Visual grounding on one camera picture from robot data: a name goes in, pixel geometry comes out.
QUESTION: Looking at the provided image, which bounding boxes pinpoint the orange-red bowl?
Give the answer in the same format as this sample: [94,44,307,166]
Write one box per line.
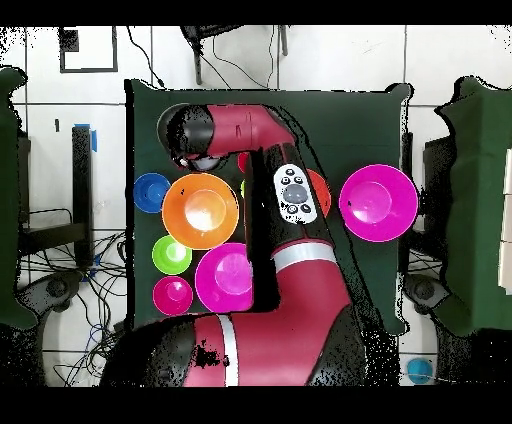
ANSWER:
[305,168,332,219]

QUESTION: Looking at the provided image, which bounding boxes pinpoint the tangle of cables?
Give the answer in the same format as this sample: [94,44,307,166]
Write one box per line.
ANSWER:
[19,229,129,387]

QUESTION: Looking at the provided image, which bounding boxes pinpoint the small dark blue bowl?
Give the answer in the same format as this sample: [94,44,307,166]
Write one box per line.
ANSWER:
[132,172,172,214]

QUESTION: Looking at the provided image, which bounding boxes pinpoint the small crimson bowl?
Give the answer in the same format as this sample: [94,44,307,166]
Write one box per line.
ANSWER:
[152,275,195,317]

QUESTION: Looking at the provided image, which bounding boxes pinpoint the blue tape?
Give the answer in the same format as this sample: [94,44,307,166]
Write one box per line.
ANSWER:
[73,123,98,154]

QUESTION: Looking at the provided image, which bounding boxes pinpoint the green-covered side table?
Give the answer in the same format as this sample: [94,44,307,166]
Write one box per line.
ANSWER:
[0,66,39,330]
[434,76,512,337]

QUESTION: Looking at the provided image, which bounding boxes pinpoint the small green bowl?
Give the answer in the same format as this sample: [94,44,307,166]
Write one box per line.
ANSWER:
[151,234,194,276]

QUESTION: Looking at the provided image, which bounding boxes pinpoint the large pink bowl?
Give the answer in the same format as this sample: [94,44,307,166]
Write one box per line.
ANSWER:
[194,242,254,314]
[338,163,420,244]

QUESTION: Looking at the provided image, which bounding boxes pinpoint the large orange bowl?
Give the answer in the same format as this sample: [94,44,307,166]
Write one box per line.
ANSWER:
[161,172,240,251]

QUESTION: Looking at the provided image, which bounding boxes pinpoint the white boxes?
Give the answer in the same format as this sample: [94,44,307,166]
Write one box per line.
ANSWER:
[497,146,512,296]

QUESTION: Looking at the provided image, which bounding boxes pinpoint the black cable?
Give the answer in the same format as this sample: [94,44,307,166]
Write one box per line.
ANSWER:
[125,25,166,88]

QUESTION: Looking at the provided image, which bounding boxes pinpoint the black square frame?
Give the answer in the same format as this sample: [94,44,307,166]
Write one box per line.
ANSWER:
[58,25,120,74]

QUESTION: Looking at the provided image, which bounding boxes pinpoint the grey office chair base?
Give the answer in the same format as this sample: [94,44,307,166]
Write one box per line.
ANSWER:
[17,270,85,314]
[402,273,451,315]

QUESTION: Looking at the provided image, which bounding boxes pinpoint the dark green tablecloth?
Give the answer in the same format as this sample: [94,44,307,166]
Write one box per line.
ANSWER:
[124,78,413,335]

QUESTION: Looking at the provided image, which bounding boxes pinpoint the blue disc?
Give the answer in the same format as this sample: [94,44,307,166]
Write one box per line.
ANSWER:
[405,356,436,386]

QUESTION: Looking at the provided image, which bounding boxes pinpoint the black bench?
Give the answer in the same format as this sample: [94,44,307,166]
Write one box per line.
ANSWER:
[17,125,94,268]

